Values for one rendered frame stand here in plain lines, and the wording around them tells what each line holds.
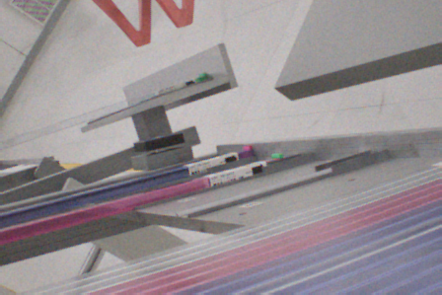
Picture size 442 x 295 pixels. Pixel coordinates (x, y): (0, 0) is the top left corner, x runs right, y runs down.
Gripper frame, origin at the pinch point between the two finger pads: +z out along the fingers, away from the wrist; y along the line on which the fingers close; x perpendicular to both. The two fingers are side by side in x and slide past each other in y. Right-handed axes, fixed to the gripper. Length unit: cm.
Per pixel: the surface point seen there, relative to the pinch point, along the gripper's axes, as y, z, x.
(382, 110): -101, 32, 100
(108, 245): -42.9, 24.5, 0.2
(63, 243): -20.0, 17.8, -10.5
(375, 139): 9.6, 15.0, 11.4
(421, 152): 15.2, 16.4, 11.3
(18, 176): -97, 14, 1
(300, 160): -0.1, 15.9, 9.3
